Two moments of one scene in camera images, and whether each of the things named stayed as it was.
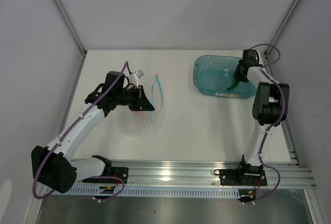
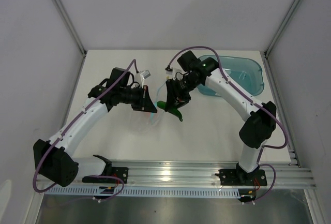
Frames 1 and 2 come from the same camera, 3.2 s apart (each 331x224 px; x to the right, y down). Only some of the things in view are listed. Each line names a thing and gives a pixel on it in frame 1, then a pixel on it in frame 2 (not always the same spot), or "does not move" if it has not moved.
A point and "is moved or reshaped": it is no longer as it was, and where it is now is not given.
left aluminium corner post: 65,15 does not move
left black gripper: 141,103 does not move
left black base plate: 122,172 does not move
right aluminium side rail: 287,136 does not move
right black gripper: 236,76 -> 175,98
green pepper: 232,86 is moved or reshaped
